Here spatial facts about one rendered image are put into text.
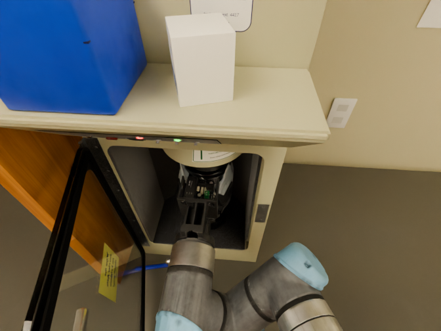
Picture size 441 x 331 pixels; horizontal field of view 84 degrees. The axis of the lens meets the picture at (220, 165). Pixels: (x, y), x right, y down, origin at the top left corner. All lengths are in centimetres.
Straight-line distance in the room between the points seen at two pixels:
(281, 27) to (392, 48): 59
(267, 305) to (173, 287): 14
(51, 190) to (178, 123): 31
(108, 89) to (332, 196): 83
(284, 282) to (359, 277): 45
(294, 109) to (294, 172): 74
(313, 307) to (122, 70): 35
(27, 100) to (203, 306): 32
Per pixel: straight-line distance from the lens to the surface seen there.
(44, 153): 46
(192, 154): 43
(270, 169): 41
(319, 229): 85
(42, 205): 47
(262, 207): 50
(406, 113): 101
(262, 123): 21
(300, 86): 27
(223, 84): 23
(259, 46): 29
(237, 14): 28
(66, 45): 22
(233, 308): 44
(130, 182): 53
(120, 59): 25
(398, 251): 92
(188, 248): 41
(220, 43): 21
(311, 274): 39
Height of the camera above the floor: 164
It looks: 47 degrees down
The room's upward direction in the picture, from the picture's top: straight up
